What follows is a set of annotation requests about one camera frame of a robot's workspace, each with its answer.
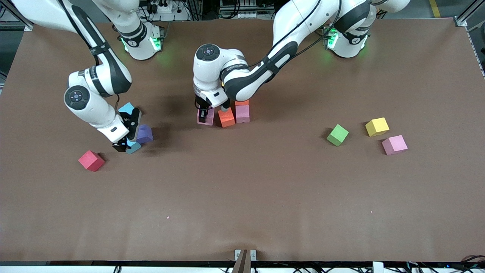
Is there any pink foam block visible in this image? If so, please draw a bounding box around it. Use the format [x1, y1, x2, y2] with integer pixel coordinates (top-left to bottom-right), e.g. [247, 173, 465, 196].
[197, 108, 215, 126]
[235, 105, 250, 123]
[382, 135, 408, 155]

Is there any purple foam block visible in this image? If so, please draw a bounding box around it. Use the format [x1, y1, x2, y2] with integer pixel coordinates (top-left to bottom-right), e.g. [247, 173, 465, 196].
[136, 124, 153, 144]

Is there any green foam block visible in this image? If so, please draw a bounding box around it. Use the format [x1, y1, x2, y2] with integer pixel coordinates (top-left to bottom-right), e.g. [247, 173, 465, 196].
[327, 124, 349, 147]

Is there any red foam block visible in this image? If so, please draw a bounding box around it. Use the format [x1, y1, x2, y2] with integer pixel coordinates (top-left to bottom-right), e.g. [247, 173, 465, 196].
[78, 150, 105, 172]

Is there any white power strip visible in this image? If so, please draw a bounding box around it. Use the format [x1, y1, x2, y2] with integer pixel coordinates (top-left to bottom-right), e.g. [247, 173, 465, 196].
[150, 1, 174, 14]

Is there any yellow foam block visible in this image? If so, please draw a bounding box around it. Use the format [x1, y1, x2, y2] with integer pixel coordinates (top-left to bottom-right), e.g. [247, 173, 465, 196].
[365, 117, 390, 137]

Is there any metal table edge bracket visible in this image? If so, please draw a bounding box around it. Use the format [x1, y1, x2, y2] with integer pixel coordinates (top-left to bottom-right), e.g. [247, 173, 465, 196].
[232, 249, 257, 273]

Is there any aluminium frame post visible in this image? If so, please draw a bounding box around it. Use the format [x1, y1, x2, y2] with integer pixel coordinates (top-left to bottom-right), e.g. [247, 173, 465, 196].
[455, 0, 485, 78]

